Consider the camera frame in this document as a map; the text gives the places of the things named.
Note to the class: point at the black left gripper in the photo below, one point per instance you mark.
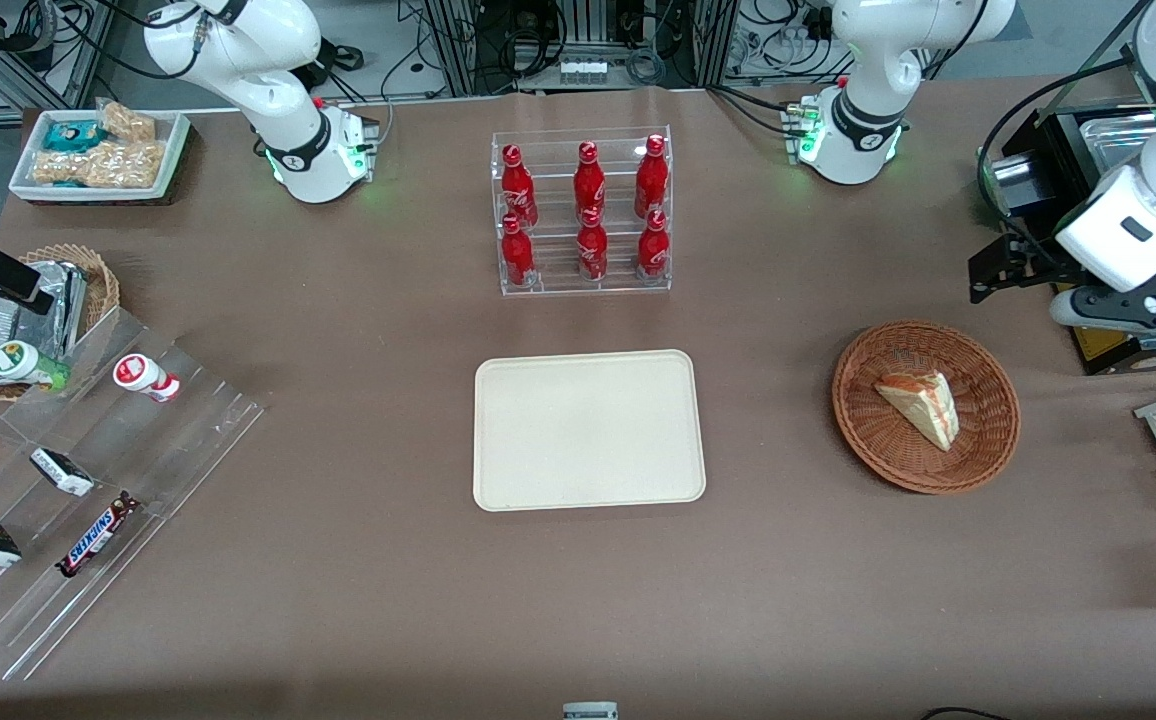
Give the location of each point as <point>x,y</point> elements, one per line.
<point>1036,261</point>

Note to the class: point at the triangular sandwich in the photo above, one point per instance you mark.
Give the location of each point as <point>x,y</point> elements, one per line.
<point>923,405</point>

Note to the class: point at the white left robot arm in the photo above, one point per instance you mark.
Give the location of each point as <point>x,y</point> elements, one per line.
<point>1153,215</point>

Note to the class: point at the light wicker basket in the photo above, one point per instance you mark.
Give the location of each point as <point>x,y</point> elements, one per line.
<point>103,285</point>

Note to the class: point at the white rectangular snack tray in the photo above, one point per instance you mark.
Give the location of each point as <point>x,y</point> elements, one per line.
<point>173,150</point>

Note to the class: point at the brown wicker basket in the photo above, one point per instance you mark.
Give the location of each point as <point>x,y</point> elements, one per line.
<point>883,440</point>

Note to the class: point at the beige plastic tray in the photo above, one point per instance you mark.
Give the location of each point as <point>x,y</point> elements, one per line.
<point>588,430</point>

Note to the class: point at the silver foil pack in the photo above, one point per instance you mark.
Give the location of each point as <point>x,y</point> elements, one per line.
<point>58,300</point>

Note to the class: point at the green white yogurt bottle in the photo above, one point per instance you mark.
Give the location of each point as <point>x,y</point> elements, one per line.
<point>20,362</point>

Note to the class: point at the black food warmer machine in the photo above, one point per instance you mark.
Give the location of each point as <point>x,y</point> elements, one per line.
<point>1038,150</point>

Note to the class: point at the large rice cracker pack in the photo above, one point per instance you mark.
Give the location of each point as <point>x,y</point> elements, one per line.
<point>103,165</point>

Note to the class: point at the teal snack packet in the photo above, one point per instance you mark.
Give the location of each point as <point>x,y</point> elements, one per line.
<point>70,135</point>

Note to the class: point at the red white yogurt bottle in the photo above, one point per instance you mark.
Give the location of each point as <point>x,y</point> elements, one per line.
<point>143,375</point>

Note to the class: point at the steel warmer pan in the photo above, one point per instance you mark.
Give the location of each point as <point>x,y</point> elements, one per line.
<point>1123,140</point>

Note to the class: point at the small rice cracker pack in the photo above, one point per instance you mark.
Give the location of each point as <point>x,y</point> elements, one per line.
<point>128,122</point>

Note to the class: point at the clear acrylic stepped shelf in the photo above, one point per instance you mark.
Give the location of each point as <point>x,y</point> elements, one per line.
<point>138,460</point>

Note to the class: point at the Snickers chocolate bar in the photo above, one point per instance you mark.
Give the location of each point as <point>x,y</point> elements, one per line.
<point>98,535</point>

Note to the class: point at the red cola bottle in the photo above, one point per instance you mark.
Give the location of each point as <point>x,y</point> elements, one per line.
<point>517,190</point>
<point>652,250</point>
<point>592,250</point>
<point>588,185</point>
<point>650,180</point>
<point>517,258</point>

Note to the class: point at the clear acrylic bottle rack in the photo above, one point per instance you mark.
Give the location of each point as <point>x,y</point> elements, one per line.
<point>558,210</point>

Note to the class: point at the white power strip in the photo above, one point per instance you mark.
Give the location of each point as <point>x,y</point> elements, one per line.
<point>583,72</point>

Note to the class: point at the grey white device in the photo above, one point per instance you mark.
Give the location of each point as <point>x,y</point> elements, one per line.
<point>590,711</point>

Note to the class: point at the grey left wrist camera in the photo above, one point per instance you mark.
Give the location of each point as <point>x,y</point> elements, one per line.
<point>1098,308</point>

